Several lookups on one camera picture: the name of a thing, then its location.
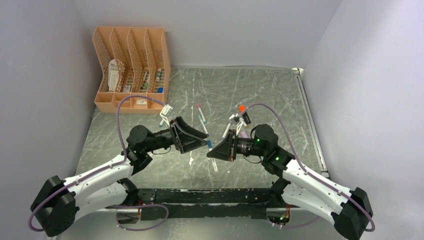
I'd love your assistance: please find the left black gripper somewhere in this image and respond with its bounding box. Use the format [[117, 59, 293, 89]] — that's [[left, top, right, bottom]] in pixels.
[[144, 116, 207, 154]]

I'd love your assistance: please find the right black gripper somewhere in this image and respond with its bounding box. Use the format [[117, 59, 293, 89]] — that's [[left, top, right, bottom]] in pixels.
[[207, 129, 267, 162]]

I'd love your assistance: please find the white pen orange tip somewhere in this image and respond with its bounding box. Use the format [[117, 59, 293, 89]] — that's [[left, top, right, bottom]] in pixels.
[[208, 157, 219, 172]]

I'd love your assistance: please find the white pen grey cap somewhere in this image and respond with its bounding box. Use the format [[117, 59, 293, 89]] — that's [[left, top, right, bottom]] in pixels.
[[221, 121, 232, 139]]

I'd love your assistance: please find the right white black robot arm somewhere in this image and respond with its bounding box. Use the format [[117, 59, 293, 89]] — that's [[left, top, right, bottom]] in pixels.
[[207, 124, 373, 240]]

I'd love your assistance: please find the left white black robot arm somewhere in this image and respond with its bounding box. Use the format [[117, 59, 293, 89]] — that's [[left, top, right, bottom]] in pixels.
[[27, 116, 208, 237]]

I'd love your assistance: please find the white pen orange cap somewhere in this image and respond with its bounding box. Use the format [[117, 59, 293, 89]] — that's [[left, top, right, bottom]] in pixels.
[[240, 119, 248, 128]]

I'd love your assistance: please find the purple pink highlighter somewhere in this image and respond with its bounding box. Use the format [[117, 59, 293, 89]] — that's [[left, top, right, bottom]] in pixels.
[[241, 131, 249, 139]]

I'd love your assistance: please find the black orange highlighter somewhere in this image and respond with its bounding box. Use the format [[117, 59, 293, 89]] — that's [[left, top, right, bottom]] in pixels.
[[239, 105, 251, 125]]

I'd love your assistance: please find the orange plastic file organizer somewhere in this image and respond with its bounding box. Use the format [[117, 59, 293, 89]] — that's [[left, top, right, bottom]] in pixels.
[[92, 26, 172, 114]]

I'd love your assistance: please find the white paper packet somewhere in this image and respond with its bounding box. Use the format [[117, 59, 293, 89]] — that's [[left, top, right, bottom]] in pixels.
[[107, 59, 119, 92]]

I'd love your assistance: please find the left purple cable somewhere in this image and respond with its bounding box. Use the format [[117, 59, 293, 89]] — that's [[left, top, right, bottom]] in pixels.
[[27, 96, 167, 233]]

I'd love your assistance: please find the black base frame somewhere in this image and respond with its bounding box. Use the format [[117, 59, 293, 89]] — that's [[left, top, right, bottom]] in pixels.
[[121, 188, 288, 221]]

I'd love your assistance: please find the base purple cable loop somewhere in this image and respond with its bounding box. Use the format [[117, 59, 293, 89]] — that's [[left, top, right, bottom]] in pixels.
[[115, 203, 170, 232]]

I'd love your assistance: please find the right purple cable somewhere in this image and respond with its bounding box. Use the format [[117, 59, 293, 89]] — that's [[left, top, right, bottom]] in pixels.
[[243, 103, 376, 233]]

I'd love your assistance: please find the aluminium rail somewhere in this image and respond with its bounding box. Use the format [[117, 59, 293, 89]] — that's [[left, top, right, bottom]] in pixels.
[[291, 67, 330, 179]]

